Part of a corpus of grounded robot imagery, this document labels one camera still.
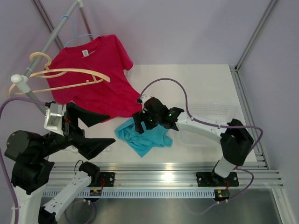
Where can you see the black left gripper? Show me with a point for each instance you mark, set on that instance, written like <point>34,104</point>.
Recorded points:
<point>89,147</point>

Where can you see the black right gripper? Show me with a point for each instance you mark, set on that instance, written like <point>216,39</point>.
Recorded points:
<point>139,117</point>

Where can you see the beige plastic hanger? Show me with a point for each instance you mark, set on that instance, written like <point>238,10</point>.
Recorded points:
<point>20,81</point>

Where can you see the blue wire hanger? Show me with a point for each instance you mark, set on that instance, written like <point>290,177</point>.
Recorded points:
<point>75,33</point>

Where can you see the white slotted cable duct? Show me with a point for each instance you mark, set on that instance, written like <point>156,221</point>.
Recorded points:
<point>148,193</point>

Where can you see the aluminium rail base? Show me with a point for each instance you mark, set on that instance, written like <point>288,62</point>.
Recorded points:
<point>183,175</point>

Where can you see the teal t shirt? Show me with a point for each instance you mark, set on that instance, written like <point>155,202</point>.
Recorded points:
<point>143,143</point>

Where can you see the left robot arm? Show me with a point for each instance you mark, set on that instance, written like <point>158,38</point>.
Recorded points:
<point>31,170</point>

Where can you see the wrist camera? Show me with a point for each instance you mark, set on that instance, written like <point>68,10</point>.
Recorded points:
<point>53,118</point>
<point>142,101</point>

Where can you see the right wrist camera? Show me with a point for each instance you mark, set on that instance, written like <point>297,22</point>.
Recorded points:
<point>142,101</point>

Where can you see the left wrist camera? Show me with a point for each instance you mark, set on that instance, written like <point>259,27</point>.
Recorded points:
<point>53,118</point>

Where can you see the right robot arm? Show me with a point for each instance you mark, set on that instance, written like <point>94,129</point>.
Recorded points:
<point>233,137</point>

